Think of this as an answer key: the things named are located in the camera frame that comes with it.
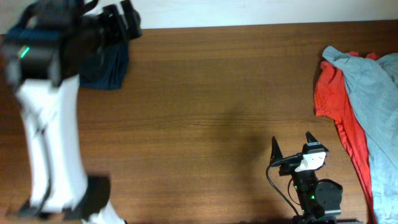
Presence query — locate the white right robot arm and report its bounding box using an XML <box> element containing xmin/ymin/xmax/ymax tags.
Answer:
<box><xmin>266</xmin><ymin>132</ymin><xmax>343</xmax><ymax>224</ymax></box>

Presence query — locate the folded navy blue garment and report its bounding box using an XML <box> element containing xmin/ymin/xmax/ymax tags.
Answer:
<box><xmin>78</xmin><ymin>42</ymin><xmax>129</xmax><ymax>91</ymax></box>

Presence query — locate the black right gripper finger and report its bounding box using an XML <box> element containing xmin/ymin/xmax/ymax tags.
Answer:
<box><xmin>269</xmin><ymin>136</ymin><xmax>284</xmax><ymax>164</ymax></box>
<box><xmin>305</xmin><ymin>131</ymin><xmax>318</xmax><ymax>144</ymax></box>

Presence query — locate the light blue grey t-shirt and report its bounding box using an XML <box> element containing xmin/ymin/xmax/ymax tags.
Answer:
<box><xmin>322</xmin><ymin>46</ymin><xmax>397</xmax><ymax>223</ymax></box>

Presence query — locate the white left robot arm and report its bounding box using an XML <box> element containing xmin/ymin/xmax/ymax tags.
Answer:
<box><xmin>1</xmin><ymin>1</ymin><xmax>142</xmax><ymax>223</ymax></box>

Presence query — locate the red t-shirt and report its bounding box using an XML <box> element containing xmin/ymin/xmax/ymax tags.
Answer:
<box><xmin>314</xmin><ymin>60</ymin><xmax>377</xmax><ymax>223</ymax></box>

